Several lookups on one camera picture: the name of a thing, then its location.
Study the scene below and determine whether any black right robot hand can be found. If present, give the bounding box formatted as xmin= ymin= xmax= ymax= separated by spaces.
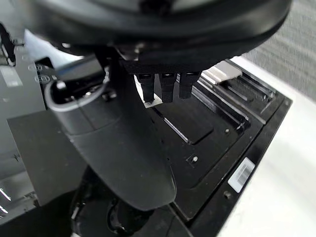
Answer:
xmin=23 ymin=0 xmax=293 ymax=212

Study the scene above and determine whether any black dishwasher door inner panel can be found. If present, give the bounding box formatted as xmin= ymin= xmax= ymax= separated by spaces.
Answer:
xmin=134 ymin=57 xmax=293 ymax=237

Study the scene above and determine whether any dark robot foot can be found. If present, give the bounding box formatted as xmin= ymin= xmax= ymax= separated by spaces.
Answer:
xmin=70 ymin=164 xmax=194 ymax=237

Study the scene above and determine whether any white barcode label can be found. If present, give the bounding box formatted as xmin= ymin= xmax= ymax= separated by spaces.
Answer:
xmin=227 ymin=157 xmax=256 ymax=194

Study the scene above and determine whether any grey detergent dispenser lid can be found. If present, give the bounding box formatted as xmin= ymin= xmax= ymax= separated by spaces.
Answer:
xmin=202 ymin=60 xmax=242 ymax=85

